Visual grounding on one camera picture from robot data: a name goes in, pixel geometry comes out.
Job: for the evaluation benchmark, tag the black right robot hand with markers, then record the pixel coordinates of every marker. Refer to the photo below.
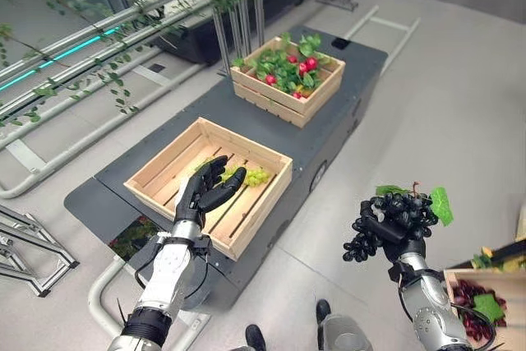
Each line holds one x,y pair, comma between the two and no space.
388,227

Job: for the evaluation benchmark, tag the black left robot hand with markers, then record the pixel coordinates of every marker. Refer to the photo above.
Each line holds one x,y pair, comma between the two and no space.
209,195

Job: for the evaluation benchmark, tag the black grape bunch with leaf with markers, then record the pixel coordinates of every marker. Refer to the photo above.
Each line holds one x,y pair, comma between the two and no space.
400,213

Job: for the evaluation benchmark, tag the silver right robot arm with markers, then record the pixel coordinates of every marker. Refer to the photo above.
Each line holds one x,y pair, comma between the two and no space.
431,306

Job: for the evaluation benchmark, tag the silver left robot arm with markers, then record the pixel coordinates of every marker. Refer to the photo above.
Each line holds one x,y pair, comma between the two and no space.
158,285

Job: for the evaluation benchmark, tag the empty-slatted wooden crate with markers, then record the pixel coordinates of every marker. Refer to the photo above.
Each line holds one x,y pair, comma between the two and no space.
197,186

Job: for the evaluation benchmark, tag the green grape bunch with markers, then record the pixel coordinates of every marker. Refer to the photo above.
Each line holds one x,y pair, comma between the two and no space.
251,176

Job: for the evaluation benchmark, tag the dark grey mobile platform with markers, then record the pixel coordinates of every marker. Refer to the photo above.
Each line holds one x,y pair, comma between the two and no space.
246,153

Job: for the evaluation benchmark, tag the robot right leg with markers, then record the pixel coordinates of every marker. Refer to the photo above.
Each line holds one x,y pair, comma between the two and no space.
335,326

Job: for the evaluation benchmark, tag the red grape bunch with leaf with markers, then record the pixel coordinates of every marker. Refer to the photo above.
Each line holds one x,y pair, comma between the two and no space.
478,306

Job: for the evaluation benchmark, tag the wooden crate with red grapes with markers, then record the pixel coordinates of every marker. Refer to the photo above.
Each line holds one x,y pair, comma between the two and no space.
493,285

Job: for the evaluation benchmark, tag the wooden crate with radishes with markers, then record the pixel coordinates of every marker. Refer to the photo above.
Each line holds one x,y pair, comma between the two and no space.
283,92

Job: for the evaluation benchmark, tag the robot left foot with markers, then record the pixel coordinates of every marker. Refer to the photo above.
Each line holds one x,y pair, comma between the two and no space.
255,336

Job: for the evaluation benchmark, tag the radish bunch with green leaves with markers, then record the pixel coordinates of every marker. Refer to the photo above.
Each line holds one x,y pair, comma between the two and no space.
293,67

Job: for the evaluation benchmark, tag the black equipment base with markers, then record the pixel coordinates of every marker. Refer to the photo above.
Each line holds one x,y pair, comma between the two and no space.
246,10

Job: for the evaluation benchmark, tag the hanging green vine branches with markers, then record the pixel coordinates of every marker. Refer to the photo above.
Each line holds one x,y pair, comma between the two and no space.
102,18

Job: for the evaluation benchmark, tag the white tubular floor frame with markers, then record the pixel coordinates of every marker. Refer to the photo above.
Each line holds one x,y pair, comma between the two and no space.
102,285

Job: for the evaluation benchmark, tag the aluminium floor bracket frame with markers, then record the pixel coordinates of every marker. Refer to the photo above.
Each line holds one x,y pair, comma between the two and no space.
29,248

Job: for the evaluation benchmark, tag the white ladder-shaped floor frame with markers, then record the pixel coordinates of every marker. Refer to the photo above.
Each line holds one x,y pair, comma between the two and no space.
384,28

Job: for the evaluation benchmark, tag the metal rail with teal light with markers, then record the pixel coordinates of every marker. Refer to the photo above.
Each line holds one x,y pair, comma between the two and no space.
61,55

